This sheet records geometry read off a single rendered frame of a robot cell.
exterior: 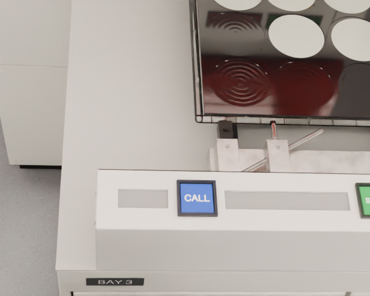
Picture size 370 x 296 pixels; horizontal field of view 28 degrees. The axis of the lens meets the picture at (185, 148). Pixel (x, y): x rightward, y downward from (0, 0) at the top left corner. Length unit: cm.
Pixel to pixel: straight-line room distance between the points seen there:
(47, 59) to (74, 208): 60
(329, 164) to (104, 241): 39
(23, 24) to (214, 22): 48
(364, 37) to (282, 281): 46
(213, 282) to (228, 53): 39
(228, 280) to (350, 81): 40
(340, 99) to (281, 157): 17
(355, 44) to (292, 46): 11
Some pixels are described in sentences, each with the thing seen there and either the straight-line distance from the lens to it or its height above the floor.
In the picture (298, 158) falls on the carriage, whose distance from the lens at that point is 120.
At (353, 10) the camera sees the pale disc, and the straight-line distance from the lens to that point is 140.
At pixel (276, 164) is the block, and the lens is 115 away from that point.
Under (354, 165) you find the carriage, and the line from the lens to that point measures 122.
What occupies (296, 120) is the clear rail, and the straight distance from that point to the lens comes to 121.
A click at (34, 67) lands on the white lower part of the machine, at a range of 173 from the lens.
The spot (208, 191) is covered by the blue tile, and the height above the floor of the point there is 96.
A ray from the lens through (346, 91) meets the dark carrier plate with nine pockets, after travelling 127.
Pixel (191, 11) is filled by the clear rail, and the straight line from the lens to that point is 132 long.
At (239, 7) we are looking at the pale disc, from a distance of 135.
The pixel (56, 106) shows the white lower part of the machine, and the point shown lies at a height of 37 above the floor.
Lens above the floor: 186
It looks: 57 degrees down
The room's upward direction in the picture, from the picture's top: 10 degrees clockwise
